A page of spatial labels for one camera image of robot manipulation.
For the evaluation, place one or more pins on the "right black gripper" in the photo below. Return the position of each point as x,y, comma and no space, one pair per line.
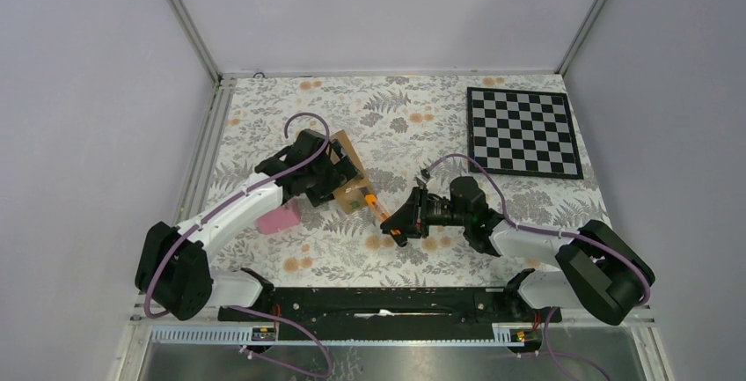
412,216

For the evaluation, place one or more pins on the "brown cardboard express box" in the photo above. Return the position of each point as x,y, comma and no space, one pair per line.
349,196

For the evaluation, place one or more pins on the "grey slotted cable duct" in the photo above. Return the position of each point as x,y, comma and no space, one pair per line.
267,335

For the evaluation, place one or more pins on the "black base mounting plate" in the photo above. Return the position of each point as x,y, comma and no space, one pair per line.
433,308

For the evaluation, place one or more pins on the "floral patterned table mat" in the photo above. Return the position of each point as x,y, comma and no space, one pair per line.
397,125

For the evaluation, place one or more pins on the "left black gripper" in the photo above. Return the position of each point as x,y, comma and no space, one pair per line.
344,172

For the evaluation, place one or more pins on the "pink plastic bag package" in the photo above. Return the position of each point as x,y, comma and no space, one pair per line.
284,217

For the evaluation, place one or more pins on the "orange black utility knife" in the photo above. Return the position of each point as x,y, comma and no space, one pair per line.
376,207

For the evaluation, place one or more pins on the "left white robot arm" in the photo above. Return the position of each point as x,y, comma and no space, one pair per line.
174,268

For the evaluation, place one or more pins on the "black white chessboard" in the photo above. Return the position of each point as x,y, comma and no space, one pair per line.
522,133

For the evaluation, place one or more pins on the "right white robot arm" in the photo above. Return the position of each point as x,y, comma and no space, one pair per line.
591,268

